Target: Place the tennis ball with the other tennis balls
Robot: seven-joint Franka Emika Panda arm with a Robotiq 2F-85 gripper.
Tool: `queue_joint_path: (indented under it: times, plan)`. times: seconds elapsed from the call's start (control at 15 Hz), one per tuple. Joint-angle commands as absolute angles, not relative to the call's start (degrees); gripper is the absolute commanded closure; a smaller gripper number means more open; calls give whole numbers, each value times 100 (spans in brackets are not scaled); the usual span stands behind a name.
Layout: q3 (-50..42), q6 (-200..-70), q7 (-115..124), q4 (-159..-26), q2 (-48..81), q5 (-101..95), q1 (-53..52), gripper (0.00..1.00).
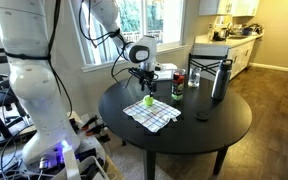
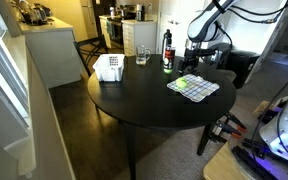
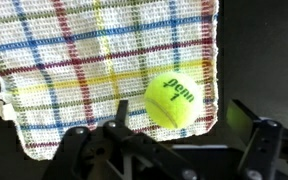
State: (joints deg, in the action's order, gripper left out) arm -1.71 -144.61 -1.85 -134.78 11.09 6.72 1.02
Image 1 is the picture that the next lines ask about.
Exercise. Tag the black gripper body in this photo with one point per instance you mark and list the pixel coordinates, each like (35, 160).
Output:
(146, 75)

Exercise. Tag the green apple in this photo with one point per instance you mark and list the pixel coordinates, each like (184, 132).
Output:
(148, 101)

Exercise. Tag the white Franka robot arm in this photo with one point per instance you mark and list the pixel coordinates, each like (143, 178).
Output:
(40, 100)

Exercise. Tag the clear tennis ball can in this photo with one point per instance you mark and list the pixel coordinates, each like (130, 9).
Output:
(178, 85)

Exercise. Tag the plaid checkered cloth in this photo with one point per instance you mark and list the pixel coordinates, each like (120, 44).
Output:
(152, 115)

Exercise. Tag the clear glass mug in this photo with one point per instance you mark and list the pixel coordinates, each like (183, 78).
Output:
(194, 78)

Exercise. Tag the black round table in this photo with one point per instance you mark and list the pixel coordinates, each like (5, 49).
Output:
(184, 133)

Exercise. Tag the white framed window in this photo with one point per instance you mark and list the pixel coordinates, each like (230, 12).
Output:
(164, 23)

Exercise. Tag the black round can lid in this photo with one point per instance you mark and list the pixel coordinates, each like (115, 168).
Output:
(201, 115)

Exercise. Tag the black folding chair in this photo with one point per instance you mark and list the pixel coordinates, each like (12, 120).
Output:
(207, 65)

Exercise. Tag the grey metal water bottle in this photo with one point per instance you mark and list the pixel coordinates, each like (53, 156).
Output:
(221, 81)

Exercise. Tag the kettle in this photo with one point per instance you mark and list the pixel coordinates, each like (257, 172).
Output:
(224, 34)

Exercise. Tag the wooden robot mounting board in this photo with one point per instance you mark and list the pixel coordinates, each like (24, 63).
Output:
(114, 170)

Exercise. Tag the white kitchen counter cabinet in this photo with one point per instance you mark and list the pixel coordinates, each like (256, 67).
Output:
(240, 53)

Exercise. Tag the dark countertop appliance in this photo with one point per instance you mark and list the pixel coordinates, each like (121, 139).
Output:
(252, 29)

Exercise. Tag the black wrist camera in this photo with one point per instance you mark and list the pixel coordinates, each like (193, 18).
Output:
(134, 72)

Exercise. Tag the white plastic bracket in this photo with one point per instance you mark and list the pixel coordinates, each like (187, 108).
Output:
(74, 163)

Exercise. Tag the white upper wall cabinets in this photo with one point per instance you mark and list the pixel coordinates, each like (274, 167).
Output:
(229, 7)

